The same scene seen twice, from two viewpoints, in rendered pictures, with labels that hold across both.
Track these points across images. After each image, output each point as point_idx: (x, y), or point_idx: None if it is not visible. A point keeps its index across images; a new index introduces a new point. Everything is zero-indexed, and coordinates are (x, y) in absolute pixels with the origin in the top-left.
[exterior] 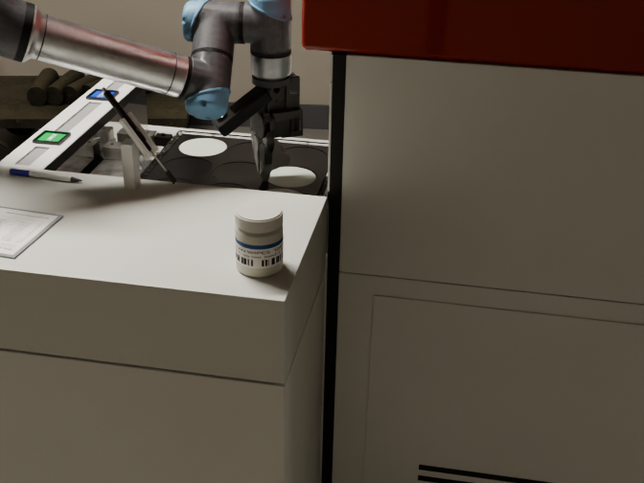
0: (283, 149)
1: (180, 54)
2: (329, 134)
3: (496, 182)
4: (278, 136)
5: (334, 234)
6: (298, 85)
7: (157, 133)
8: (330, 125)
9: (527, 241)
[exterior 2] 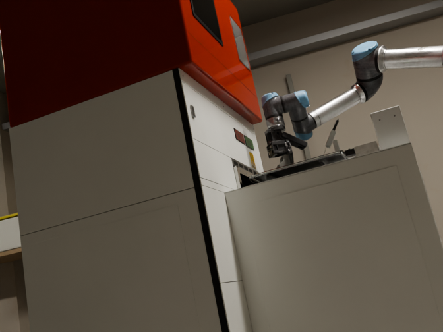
0: (279, 164)
1: (309, 112)
2: (259, 153)
3: None
4: (279, 156)
5: None
6: (265, 136)
7: (353, 148)
8: (258, 149)
9: None
